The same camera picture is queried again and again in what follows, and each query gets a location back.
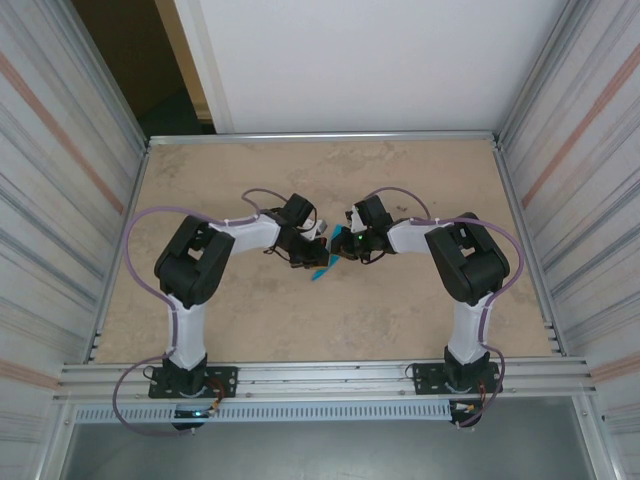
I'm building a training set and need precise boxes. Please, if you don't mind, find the teal blue cloth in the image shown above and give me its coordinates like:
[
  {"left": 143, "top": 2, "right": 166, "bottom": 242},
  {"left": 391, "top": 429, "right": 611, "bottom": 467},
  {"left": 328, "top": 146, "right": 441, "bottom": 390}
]
[{"left": 309, "top": 224, "right": 347, "bottom": 283}]

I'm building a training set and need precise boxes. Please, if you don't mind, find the aluminium table edge rail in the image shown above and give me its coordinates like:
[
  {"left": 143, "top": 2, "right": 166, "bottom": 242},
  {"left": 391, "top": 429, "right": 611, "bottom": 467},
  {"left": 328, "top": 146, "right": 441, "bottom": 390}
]
[
  {"left": 491, "top": 138, "right": 569, "bottom": 359},
  {"left": 146, "top": 130, "right": 502, "bottom": 148},
  {"left": 88, "top": 139, "right": 154, "bottom": 364}
]

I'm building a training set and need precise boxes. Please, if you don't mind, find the wide aluminium mounting rail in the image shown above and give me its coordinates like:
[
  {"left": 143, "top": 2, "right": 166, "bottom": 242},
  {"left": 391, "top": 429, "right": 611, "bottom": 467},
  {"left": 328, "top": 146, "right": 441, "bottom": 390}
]
[{"left": 52, "top": 355, "right": 600, "bottom": 405}]

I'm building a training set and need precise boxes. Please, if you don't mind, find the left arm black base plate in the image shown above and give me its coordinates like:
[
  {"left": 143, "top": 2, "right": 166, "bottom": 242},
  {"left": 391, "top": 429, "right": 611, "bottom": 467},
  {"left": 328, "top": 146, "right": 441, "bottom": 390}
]
[{"left": 148, "top": 366, "right": 239, "bottom": 400}]

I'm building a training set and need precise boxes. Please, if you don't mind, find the slotted grey cable duct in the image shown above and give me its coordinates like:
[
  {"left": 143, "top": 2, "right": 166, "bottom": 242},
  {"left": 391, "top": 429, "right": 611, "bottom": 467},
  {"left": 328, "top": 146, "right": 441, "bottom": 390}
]
[{"left": 73, "top": 402, "right": 454, "bottom": 425}]

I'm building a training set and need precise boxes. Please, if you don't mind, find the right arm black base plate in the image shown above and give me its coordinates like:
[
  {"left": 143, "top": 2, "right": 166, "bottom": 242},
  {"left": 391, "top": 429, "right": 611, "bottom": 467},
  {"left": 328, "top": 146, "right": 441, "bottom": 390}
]
[{"left": 410, "top": 362, "right": 501, "bottom": 397}]

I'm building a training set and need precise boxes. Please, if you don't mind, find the white door frame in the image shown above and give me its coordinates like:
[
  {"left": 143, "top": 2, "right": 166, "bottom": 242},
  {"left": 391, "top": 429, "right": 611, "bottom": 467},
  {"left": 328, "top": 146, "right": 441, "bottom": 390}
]
[{"left": 171, "top": 0, "right": 236, "bottom": 135}]

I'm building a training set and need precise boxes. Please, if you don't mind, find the aluminium upright frame post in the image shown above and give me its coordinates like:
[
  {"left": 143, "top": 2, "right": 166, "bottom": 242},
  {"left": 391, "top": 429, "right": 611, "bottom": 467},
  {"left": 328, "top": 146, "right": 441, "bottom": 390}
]
[
  {"left": 47, "top": 0, "right": 153, "bottom": 147},
  {"left": 37, "top": 402, "right": 76, "bottom": 480},
  {"left": 574, "top": 397, "right": 609, "bottom": 480},
  {"left": 494, "top": 0, "right": 596, "bottom": 146}
]

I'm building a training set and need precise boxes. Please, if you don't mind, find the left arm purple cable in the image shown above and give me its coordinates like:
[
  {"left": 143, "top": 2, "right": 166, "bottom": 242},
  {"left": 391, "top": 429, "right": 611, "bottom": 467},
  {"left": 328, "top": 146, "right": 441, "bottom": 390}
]
[{"left": 112, "top": 187, "right": 291, "bottom": 437}]

